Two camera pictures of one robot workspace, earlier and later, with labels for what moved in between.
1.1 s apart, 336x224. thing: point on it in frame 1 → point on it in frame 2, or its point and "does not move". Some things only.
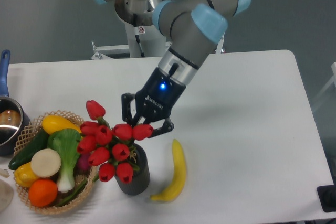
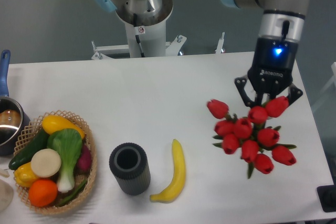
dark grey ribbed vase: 140,182 does not move
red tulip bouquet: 109,147 → 256,144
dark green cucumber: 25,155 does not move
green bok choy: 66,142 does not move
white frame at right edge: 333,67 does not move
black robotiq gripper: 154,101 → 272,71
